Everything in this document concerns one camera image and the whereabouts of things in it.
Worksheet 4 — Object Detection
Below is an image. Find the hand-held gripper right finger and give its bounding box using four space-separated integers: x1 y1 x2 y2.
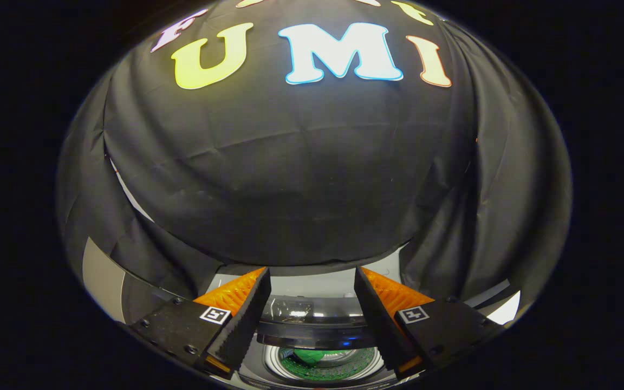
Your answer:
354 266 508 380

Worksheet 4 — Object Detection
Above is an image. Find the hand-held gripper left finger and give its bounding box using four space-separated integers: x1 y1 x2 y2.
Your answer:
128 266 272 379

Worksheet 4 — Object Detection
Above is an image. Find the grey washing machine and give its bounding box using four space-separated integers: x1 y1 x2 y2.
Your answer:
204 260 417 388

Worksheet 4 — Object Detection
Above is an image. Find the green polo shirt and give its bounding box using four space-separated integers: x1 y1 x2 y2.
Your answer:
281 348 378 380

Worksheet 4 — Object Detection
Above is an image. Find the dark grey cabinet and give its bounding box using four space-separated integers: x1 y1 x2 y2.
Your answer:
82 237 185 326

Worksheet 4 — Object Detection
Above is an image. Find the black backdrop cloth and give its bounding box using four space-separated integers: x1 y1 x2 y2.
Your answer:
56 0 573 317

